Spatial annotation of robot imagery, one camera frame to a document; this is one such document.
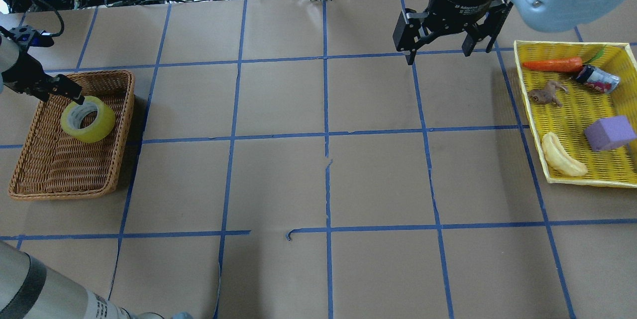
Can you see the brown wicker basket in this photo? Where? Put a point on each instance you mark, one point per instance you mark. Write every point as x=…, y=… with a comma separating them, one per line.
x=53, y=165

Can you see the purple foam block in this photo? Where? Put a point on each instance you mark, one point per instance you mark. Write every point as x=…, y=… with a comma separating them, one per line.
x=609, y=133

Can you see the yellow plastic tray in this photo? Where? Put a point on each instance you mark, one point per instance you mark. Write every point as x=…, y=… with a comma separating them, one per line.
x=582, y=106

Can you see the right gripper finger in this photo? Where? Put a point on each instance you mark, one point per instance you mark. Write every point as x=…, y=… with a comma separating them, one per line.
x=495, y=17
x=411, y=33

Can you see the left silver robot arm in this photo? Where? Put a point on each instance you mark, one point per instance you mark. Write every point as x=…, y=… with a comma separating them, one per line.
x=30, y=289

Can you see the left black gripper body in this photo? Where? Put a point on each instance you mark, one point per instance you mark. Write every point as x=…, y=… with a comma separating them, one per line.
x=21, y=76

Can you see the small drink can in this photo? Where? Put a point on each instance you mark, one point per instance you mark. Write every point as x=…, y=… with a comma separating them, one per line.
x=595, y=78

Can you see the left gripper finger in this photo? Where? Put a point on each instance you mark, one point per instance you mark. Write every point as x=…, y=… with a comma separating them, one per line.
x=65, y=87

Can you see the orange toy carrot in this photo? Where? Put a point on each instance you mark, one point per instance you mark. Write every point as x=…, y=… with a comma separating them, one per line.
x=561, y=65

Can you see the yellow tape roll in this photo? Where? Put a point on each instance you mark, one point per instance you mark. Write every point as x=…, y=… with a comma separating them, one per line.
x=89, y=122

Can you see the brown toy lion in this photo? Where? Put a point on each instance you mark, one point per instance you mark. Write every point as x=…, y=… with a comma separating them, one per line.
x=547, y=94

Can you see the yellow toy banana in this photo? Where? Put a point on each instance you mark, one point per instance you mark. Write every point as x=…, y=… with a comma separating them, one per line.
x=557, y=157

